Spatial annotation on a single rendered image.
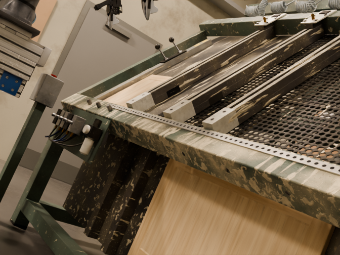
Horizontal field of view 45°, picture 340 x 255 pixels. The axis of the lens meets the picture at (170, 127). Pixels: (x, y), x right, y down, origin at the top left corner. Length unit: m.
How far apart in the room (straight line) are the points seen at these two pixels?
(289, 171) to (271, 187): 0.08
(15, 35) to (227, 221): 1.23
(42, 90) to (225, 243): 1.50
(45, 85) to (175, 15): 3.49
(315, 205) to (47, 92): 1.85
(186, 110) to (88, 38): 3.57
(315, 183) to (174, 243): 0.83
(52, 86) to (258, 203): 1.54
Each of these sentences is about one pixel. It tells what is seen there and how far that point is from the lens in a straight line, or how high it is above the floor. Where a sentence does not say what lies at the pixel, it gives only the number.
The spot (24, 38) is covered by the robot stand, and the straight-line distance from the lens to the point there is 2.04.
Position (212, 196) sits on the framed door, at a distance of 1.73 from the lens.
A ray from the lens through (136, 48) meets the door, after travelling 5.50.
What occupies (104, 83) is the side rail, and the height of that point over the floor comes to 1.05.
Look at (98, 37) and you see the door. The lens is 5.35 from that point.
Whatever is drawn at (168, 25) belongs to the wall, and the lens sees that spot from 5.77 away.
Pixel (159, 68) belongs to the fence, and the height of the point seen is 1.28.
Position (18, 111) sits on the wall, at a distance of 5.20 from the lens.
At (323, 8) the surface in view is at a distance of 3.08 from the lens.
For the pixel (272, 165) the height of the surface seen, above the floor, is 0.84.
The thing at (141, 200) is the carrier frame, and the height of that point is 0.51.
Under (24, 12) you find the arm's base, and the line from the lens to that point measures 2.05.
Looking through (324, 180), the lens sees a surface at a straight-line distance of 1.17.
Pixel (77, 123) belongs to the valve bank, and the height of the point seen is 0.73.
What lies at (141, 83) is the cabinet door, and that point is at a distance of 2.58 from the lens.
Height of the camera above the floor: 0.72
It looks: 5 degrees up
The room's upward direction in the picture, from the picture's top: 24 degrees clockwise
